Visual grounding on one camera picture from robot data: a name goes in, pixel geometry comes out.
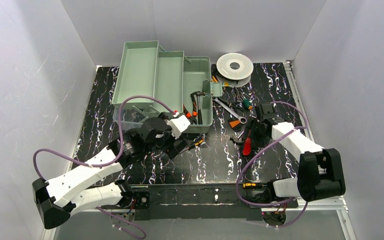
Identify steel claw hammer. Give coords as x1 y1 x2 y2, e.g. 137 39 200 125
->
190 91 206 125

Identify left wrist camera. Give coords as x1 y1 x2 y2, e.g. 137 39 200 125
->
167 111 191 140

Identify silver combination wrench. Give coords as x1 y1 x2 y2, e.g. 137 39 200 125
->
213 98 247 124

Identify aluminium rail frame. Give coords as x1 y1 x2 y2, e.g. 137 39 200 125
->
41 60 357 240

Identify red utility knife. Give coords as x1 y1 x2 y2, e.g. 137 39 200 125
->
242 137 252 156

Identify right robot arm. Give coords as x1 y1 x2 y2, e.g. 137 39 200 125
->
241 103 346 207

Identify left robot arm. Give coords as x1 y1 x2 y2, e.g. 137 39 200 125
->
32 115 191 230

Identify black precision screwdriver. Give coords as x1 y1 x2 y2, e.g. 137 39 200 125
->
186 138 205 151

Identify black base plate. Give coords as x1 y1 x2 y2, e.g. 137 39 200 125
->
100 184 299 222

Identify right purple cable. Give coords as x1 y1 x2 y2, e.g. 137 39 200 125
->
235 101 309 228

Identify orange black long-nose pliers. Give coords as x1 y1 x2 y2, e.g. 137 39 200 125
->
182 105 198 125

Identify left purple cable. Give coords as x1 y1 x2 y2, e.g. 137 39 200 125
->
32 95 180 240

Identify purple cable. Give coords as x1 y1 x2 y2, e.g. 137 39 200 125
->
235 101 309 228
32 95 180 240

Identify white filament spool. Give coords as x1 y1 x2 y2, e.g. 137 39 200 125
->
215 52 254 88

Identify green plastic tool box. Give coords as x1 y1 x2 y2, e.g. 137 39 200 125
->
111 40 223 134

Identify yellow black screwdriver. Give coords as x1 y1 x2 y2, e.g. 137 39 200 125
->
242 182 267 189

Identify orange black small tool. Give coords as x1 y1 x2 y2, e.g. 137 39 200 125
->
229 120 243 132

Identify orange yellow cutter pliers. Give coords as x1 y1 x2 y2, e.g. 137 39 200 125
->
212 75 220 83

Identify green stubby screwdriver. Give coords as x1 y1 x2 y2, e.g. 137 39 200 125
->
242 98 253 111

